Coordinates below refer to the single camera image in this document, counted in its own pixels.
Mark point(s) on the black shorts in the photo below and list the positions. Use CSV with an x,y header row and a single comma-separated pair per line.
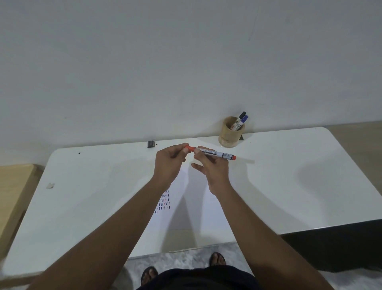
x,y
203,280

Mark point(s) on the black marker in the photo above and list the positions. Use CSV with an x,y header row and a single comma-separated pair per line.
x,y
241,116

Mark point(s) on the person's right forearm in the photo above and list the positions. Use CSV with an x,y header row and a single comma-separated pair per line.
x,y
268,248

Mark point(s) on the person's left hand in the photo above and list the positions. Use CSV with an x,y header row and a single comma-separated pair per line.
x,y
168,164

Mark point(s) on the person's foot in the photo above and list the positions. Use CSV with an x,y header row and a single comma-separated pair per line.
x,y
218,261
150,276

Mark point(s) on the person's right foot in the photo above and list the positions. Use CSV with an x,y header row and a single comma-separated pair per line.
x,y
218,261

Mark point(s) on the light wooden stool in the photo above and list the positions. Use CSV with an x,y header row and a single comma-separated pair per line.
x,y
15,203

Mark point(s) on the person's left forearm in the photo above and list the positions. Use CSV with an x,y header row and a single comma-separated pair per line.
x,y
110,242

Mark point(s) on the red marker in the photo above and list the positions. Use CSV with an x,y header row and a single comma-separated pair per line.
x,y
222,155

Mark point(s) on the blue marker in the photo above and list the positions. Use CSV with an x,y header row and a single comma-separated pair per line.
x,y
244,119

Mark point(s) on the black flip-flop sandal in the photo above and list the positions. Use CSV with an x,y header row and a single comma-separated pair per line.
x,y
144,276
212,258

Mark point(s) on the black table clip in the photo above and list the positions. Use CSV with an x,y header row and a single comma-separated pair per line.
x,y
151,144

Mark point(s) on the person's left foot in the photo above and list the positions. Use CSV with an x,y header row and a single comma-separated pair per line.
x,y
150,276

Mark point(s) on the wooden pen holder cup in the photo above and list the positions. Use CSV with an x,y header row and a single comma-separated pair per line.
x,y
228,137

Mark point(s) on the person's right hand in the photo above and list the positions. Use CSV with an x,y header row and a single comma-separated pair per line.
x,y
216,173

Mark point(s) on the white paper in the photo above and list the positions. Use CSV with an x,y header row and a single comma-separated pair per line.
x,y
194,203

